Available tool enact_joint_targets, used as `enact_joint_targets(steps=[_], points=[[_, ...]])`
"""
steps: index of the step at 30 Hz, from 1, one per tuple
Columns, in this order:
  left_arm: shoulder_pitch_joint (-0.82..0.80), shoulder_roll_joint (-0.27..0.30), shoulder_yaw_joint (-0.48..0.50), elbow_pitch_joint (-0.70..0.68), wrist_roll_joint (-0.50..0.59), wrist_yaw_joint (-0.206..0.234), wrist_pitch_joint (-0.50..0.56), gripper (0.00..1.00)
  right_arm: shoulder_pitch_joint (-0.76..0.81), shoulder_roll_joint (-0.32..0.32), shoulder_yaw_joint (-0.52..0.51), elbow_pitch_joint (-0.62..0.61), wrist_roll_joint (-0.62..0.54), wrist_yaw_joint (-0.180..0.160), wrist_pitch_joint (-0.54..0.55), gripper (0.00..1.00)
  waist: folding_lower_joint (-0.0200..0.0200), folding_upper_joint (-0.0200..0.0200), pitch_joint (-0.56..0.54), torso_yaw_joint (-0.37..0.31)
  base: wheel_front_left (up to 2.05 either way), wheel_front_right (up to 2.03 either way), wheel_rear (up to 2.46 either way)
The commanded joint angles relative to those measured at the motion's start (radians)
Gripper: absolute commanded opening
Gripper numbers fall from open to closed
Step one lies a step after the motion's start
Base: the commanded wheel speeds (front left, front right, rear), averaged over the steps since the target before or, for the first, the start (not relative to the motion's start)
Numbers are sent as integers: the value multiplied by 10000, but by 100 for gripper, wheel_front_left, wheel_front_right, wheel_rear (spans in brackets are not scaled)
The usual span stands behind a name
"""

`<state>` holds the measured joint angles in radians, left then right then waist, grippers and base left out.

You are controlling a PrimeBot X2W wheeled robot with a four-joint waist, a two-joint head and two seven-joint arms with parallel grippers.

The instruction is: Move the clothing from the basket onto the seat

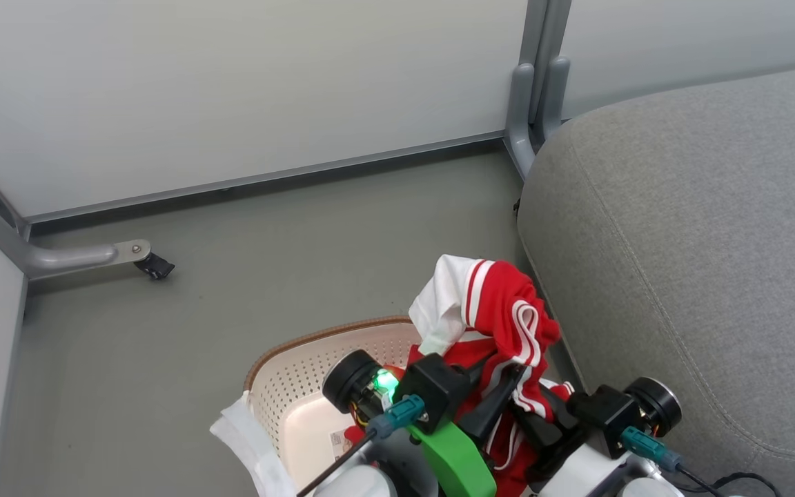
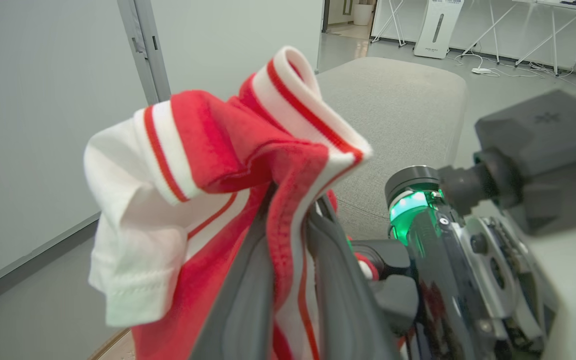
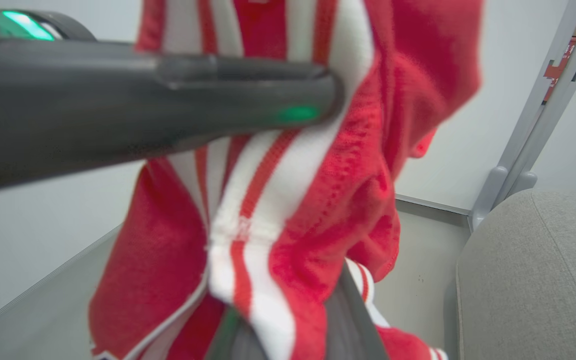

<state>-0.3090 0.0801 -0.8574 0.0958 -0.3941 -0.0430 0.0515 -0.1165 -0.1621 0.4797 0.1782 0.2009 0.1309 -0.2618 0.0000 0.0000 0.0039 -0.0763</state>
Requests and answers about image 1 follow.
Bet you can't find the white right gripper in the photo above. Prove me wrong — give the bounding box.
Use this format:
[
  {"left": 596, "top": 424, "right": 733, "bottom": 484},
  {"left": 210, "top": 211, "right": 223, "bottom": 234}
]
[{"left": 510, "top": 402, "right": 625, "bottom": 497}]

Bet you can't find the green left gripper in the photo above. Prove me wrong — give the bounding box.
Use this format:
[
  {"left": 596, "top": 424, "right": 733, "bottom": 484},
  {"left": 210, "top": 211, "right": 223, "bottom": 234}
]
[{"left": 408, "top": 352, "right": 529, "bottom": 497}]

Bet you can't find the red and white striped garment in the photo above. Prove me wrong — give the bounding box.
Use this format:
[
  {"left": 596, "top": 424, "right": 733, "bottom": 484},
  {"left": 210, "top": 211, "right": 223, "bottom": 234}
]
[{"left": 344, "top": 255, "right": 576, "bottom": 497}]

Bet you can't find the white perforated laundry basket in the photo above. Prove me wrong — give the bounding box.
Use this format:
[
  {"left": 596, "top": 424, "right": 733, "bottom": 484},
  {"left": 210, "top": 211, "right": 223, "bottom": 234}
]
[{"left": 244, "top": 316, "right": 440, "bottom": 497}]

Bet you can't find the black round right gripper motor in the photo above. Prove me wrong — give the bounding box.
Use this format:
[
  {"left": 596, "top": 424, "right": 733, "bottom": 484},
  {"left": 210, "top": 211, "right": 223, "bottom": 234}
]
[{"left": 624, "top": 376, "right": 683, "bottom": 438}]

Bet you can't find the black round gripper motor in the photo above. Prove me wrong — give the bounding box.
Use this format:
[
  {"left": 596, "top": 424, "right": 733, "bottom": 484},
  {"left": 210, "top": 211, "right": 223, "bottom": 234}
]
[
  {"left": 624, "top": 376, "right": 683, "bottom": 438},
  {"left": 321, "top": 349, "right": 386, "bottom": 416}
]

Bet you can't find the black round left gripper motor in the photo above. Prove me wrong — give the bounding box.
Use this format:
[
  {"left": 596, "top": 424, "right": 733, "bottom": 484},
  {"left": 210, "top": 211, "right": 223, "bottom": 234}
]
[{"left": 321, "top": 349, "right": 386, "bottom": 416}]

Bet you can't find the white crumpled cloth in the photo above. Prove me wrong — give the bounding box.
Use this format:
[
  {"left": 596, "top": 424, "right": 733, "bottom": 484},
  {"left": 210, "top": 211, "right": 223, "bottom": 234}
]
[{"left": 210, "top": 391, "right": 298, "bottom": 497}]

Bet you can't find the grey fabric sofa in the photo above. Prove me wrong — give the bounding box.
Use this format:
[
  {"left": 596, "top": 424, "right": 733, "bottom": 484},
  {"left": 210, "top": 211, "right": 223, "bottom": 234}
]
[{"left": 517, "top": 64, "right": 795, "bottom": 497}]

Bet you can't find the black partition foot pad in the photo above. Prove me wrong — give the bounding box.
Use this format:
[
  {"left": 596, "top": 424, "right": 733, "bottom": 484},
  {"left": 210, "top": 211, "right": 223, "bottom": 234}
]
[{"left": 134, "top": 253, "right": 176, "bottom": 281}]

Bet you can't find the grey metal partition foot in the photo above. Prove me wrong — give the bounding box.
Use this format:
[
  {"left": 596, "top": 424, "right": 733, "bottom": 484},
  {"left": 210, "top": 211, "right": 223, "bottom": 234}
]
[{"left": 0, "top": 148, "right": 153, "bottom": 281}]

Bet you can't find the black cable with teal plug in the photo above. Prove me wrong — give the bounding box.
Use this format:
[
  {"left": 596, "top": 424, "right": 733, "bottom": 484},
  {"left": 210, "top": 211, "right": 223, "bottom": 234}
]
[
  {"left": 620, "top": 426, "right": 783, "bottom": 497},
  {"left": 297, "top": 395, "right": 427, "bottom": 497}
]

